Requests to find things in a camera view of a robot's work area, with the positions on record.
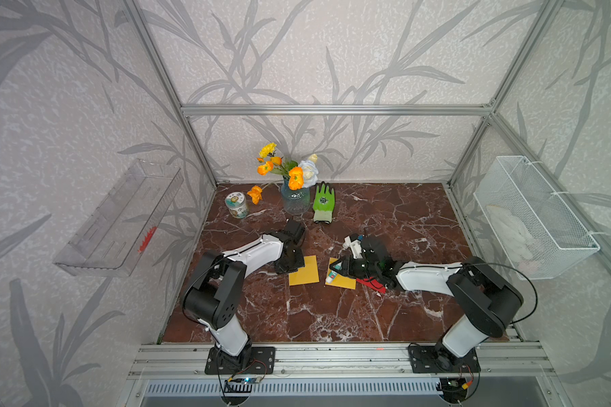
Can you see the clear plastic wall tray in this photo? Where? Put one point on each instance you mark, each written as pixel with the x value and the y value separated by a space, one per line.
pixel 112 240

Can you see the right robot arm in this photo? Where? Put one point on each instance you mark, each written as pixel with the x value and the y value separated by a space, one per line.
pixel 488 301

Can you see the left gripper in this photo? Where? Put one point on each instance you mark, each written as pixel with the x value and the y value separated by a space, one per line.
pixel 279 268

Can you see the orange yellow artificial flowers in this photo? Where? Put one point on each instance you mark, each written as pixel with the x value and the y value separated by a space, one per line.
pixel 301 174

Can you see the blue glass vase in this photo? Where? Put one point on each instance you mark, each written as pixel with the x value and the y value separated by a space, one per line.
pixel 295 202

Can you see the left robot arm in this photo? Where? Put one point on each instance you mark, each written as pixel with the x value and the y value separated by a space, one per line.
pixel 216 286

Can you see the white wire mesh basket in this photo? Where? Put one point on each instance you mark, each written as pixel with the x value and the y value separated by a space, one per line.
pixel 561 239

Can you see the red envelope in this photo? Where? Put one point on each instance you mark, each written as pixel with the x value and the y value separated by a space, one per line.
pixel 373 284

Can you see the white cloth in basket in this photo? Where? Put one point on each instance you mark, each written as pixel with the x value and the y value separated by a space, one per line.
pixel 514 235

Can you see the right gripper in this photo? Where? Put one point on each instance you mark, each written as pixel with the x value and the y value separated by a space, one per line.
pixel 348 264

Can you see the small printed tin can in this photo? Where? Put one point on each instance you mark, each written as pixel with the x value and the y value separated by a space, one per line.
pixel 236 203

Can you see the aluminium front rail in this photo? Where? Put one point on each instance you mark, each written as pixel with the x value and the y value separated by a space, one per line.
pixel 344 360

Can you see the yellow envelope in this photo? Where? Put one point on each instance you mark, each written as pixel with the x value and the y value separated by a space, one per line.
pixel 343 282
pixel 308 274

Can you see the green work glove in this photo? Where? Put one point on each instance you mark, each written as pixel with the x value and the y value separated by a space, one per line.
pixel 324 203

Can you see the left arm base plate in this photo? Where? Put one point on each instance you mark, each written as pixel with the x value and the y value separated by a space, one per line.
pixel 252 360

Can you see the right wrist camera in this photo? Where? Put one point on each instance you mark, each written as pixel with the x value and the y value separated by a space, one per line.
pixel 353 242

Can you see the white green glue stick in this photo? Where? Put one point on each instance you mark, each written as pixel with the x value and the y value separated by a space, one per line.
pixel 331 277

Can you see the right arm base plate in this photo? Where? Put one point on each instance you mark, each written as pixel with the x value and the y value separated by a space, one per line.
pixel 436 359

